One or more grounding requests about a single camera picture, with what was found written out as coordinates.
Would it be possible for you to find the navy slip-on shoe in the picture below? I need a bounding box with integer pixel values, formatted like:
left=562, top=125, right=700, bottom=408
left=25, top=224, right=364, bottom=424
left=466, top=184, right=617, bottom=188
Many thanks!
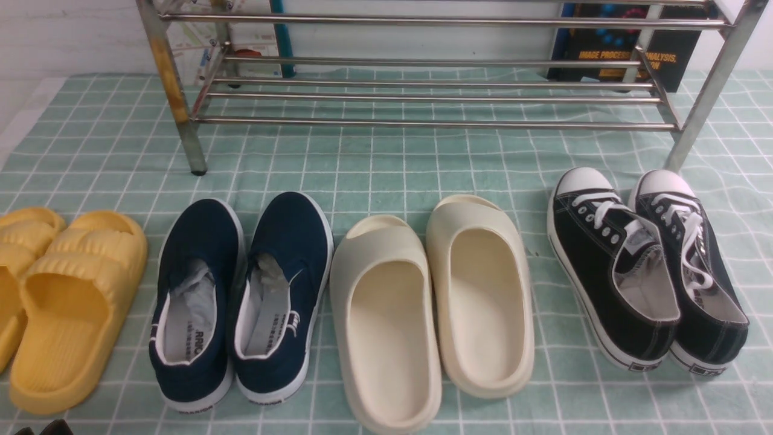
left=226, top=191, right=334, bottom=405
left=149, top=198, right=244, bottom=414

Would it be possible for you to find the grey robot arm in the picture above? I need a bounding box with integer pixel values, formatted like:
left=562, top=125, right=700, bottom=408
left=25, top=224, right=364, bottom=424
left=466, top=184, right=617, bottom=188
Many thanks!
left=14, top=419, right=74, bottom=435

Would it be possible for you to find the steel shoe rack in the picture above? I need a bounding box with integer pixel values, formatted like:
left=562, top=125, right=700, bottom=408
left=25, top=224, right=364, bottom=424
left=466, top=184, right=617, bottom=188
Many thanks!
left=137, top=1, right=769, bottom=176

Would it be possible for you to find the left cream slide slipper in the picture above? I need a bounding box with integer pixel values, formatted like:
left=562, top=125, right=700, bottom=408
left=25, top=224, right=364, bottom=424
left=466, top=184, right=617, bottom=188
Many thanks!
left=329, top=214, right=442, bottom=434

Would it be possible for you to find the cream slide slipper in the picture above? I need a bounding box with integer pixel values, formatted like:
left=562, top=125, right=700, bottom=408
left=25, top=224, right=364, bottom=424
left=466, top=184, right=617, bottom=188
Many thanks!
left=329, top=214, right=442, bottom=434
left=426, top=195, right=535, bottom=399

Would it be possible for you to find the right cream slide slipper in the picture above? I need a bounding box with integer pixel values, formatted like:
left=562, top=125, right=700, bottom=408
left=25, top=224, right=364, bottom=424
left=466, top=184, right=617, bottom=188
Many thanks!
left=426, top=195, right=535, bottom=399

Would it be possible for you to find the teal vertical pole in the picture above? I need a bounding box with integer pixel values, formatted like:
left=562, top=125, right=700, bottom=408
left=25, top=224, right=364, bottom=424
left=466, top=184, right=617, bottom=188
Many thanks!
left=269, top=0, right=297, bottom=78

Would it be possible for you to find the left black canvas sneaker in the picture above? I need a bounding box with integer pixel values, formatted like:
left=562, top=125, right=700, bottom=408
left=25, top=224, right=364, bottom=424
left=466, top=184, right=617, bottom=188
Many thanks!
left=547, top=166, right=681, bottom=372

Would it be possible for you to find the black canvas sneaker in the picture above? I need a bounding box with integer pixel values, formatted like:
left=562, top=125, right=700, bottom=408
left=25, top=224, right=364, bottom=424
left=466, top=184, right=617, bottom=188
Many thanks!
left=547, top=166, right=681, bottom=372
left=627, top=170, right=750, bottom=376

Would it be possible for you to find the white printed paper bag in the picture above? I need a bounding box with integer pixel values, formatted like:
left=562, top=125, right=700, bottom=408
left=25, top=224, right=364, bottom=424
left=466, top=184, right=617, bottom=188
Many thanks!
left=167, top=1, right=282, bottom=86

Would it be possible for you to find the dark image processing book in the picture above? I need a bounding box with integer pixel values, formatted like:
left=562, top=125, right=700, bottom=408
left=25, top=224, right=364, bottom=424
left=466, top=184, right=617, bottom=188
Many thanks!
left=547, top=3, right=718, bottom=92

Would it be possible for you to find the green checkered table cloth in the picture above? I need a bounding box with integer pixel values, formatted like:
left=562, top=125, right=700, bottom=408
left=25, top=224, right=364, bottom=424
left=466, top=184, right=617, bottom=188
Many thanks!
left=1, top=71, right=772, bottom=434

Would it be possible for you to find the right yellow ridged slipper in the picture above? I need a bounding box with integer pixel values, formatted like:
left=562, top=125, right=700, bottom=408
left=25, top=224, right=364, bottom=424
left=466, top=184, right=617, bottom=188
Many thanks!
left=9, top=210, right=147, bottom=415

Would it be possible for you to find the yellow ridged slipper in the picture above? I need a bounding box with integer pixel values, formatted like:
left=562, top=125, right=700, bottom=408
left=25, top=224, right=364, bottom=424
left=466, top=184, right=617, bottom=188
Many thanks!
left=9, top=210, right=147, bottom=415
left=1, top=207, right=66, bottom=372

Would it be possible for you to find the right black canvas sneaker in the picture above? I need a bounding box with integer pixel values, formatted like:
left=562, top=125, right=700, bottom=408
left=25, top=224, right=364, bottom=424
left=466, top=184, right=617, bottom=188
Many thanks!
left=627, top=170, right=750, bottom=376

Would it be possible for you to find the left yellow ridged slipper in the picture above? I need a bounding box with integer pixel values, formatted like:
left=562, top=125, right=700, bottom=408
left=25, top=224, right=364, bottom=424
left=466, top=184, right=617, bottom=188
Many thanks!
left=1, top=207, right=66, bottom=372

